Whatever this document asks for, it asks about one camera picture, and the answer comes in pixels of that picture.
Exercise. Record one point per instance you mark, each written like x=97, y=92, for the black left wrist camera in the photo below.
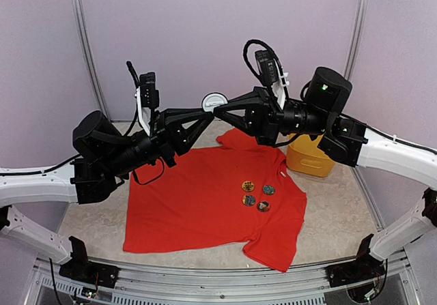
x=149, y=95

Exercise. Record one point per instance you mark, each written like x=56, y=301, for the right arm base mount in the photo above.
x=363, y=267

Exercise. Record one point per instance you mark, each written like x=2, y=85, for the teal swirl round brooch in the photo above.
x=268, y=190

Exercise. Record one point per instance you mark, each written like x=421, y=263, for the portrait round brooch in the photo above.
x=263, y=206

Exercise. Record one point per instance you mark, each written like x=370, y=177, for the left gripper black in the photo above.
x=184, y=138

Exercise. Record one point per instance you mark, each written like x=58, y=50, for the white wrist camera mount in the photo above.
x=143, y=112
x=280, y=91

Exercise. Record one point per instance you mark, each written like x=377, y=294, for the right aluminium corner post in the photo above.
x=359, y=23

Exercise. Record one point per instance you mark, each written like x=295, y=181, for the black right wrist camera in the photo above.
x=267, y=67

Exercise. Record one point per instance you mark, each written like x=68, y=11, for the blue starry round brooch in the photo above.
x=213, y=100

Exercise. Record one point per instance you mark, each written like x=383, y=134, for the yellow round brooch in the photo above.
x=248, y=186

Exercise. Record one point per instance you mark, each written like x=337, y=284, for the red t-shirt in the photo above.
x=198, y=203

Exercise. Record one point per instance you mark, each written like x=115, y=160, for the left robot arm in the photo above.
x=104, y=161

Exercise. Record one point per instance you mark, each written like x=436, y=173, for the yellow plastic basket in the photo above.
x=303, y=156

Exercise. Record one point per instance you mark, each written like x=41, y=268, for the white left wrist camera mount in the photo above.
x=143, y=112

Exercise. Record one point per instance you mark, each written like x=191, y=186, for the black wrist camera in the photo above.
x=267, y=67
x=149, y=95

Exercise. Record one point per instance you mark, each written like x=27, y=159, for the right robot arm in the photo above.
x=345, y=140

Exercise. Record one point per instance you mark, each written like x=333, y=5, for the aluminium front rail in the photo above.
x=146, y=284

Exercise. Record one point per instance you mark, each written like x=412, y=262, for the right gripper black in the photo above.
x=268, y=117

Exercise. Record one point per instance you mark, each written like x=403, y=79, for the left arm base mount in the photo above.
x=80, y=268

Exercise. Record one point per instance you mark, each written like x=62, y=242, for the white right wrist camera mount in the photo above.
x=280, y=91

